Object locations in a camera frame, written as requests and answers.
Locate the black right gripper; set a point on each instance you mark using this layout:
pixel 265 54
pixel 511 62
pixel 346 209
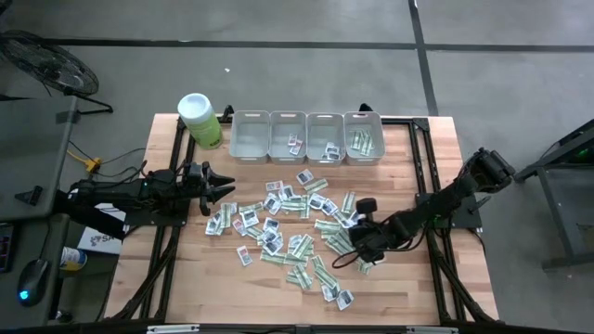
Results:
pixel 369 239

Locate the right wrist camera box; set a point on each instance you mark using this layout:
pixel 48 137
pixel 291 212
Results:
pixel 366 205

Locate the black floor fan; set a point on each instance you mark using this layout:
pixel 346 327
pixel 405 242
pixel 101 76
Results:
pixel 51 65

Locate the grey side desk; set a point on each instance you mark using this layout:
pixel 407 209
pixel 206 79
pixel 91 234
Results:
pixel 32 148

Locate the silver metal bracket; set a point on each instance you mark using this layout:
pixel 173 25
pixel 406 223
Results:
pixel 431 330
pixel 172 329

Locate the white yellow can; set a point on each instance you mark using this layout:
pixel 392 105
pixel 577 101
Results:
pixel 73 259

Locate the black desk bracket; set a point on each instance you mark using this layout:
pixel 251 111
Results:
pixel 30 195

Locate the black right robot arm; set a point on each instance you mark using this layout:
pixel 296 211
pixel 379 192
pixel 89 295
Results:
pixel 441 201

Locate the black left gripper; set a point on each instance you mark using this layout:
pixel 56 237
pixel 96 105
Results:
pixel 192 192

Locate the yellow power plug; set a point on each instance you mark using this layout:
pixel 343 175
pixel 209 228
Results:
pixel 94 163

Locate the white printed cardboard box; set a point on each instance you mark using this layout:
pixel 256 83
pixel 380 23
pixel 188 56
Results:
pixel 99 241

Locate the black metal cart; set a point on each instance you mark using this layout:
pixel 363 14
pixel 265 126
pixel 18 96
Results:
pixel 582 148

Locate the black computer mouse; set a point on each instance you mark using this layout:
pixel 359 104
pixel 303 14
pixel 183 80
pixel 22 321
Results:
pixel 33 280

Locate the light grey plastic bin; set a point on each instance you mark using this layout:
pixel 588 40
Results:
pixel 320 132
pixel 250 134
pixel 283 127
pixel 352 158

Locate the black keyboard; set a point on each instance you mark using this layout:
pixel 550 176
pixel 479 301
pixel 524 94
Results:
pixel 5 250

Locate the green wipes canister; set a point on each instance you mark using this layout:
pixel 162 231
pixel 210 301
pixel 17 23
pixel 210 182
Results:
pixel 204 127

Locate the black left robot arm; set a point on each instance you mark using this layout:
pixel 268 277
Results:
pixel 120 192

